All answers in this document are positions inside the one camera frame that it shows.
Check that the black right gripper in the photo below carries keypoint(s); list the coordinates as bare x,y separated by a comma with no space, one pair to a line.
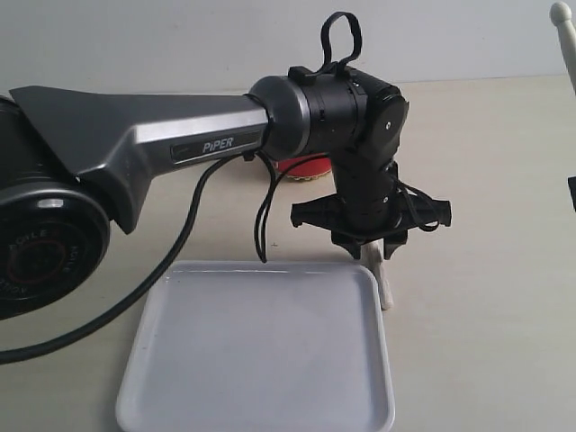
571,182

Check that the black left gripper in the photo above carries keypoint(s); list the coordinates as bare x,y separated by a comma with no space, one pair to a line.
370,203

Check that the wooden drumstick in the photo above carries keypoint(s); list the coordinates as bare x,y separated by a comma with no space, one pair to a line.
373,259
561,18

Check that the white plastic tray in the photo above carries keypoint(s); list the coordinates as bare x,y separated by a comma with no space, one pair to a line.
241,346

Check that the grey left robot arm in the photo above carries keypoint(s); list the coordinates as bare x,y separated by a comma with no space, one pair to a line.
73,163

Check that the small red drum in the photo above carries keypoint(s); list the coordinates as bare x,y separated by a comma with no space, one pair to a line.
306,168

